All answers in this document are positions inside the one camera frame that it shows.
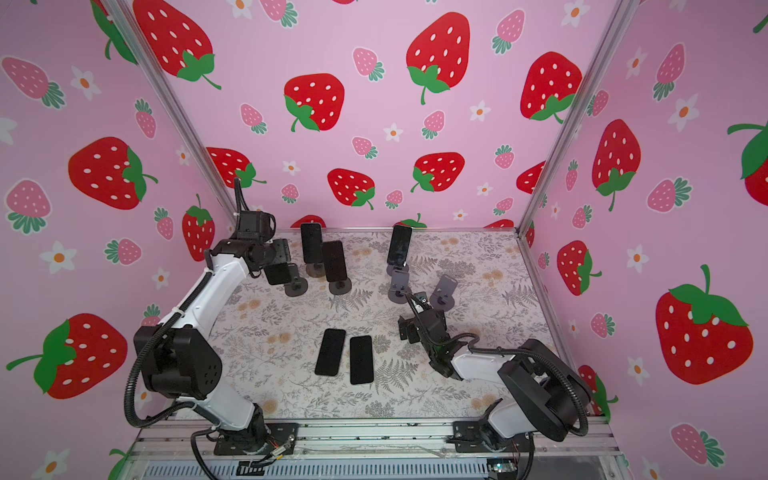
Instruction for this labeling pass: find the wooden base phone stand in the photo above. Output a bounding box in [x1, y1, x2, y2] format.
[305, 263, 325, 278]

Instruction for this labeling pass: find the aluminium corner post left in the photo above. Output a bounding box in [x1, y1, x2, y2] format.
[104, 0, 237, 228]

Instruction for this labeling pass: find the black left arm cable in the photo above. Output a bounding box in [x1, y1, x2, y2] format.
[122, 176, 253, 480]

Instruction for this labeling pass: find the green edged black phone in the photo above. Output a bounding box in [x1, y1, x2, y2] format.
[387, 224, 413, 267]

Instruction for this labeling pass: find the grey round phone stand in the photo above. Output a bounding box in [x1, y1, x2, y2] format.
[284, 277, 308, 298]

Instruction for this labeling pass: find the purple edged black phone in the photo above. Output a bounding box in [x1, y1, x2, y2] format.
[314, 328, 346, 377]

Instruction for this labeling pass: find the grey stand right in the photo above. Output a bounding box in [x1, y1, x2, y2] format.
[429, 274, 458, 312]

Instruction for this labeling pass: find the aluminium corner post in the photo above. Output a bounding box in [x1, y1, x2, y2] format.
[104, 0, 237, 228]
[517, 0, 640, 239]

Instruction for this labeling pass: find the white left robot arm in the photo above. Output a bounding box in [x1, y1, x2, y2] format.
[123, 210, 290, 453]

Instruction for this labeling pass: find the grey stand far centre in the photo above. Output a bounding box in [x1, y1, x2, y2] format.
[386, 265, 409, 276]

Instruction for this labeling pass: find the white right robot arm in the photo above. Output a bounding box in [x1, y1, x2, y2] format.
[398, 293, 592, 451]

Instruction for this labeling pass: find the aluminium corner post right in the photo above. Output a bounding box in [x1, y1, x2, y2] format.
[517, 0, 640, 239]

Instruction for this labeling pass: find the silver edged black phone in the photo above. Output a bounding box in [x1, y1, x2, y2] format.
[350, 335, 374, 385]

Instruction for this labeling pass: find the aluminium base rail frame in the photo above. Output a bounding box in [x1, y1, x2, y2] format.
[119, 416, 625, 480]

